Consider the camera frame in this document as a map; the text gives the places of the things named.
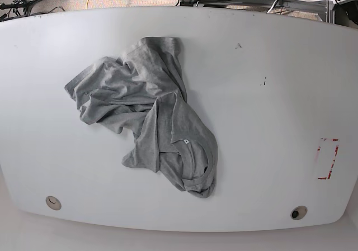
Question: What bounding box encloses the grey T-shirt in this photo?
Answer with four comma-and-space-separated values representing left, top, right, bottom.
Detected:
64, 37, 218, 198

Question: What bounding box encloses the red tape rectangle marking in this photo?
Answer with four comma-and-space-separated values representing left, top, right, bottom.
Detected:
314, 138, 340, 180

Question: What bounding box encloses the left table grommet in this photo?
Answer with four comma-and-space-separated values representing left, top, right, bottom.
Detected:
45, 196, 62, 211

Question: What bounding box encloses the table grommet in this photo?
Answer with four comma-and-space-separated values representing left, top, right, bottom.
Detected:
290, 206, 308, 220
45, 196, 62, 211

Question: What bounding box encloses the right table grommet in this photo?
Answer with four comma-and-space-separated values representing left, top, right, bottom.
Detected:
290, 206, 308, 220

